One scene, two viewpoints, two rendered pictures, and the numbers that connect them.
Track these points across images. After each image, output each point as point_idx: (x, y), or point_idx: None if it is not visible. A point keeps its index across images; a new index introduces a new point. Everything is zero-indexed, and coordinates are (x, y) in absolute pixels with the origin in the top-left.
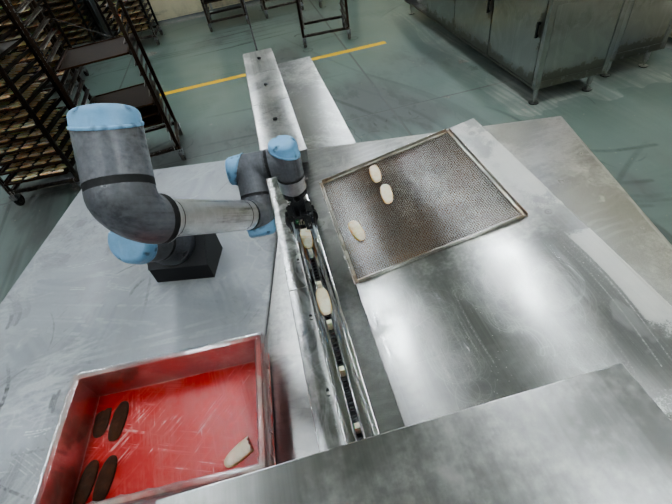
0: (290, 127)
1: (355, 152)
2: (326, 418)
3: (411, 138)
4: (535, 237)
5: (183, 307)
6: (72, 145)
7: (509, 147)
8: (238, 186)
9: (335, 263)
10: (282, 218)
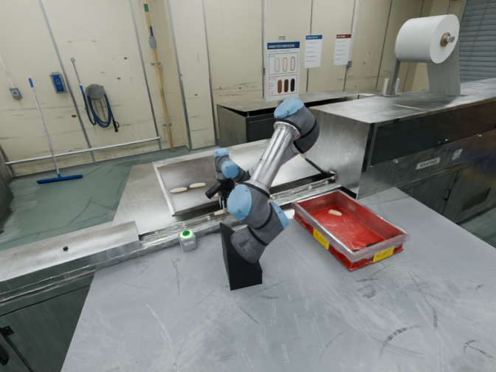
0: (90, 235)
1: (126, 218)
2: (311, 192)
3: (124, 200)
4: (233, 153)
5: (278, 258)
6: (305, 111)
7: (152, 174)
8: (238, 173)
9: None
10: (202, 226)
